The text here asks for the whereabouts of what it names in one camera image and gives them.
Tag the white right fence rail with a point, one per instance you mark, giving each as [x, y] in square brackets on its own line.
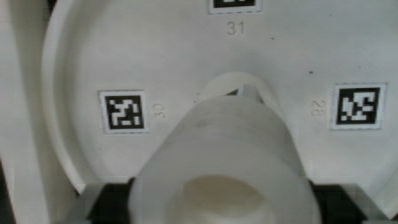
[39, 189]

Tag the white cylindrical table leg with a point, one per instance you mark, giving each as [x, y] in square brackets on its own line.
[223, 177]

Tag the white round table top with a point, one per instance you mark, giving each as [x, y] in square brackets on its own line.
[136, 51]

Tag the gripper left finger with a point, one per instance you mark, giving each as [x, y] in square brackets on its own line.
[103, 203]

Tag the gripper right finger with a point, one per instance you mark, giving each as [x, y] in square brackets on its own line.
[344, 204]

